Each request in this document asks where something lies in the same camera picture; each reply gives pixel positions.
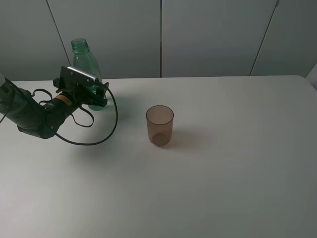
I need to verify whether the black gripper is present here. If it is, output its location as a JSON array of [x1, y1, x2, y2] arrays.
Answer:
[[53, 77, 107, 107]]

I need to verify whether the green transparent plastic bottle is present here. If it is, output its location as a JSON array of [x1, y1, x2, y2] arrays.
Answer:
[[71, 38, 107, 112]]

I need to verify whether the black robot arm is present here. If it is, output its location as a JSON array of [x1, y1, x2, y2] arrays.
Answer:
[[0, 76, 108, 139]]

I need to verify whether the pink translucent plastic cup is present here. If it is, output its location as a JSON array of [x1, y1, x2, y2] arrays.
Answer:
[[146, 105, 174, 147]]

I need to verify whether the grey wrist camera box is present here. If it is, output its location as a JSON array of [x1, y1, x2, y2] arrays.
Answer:
[[60, 66, 99, 87]]

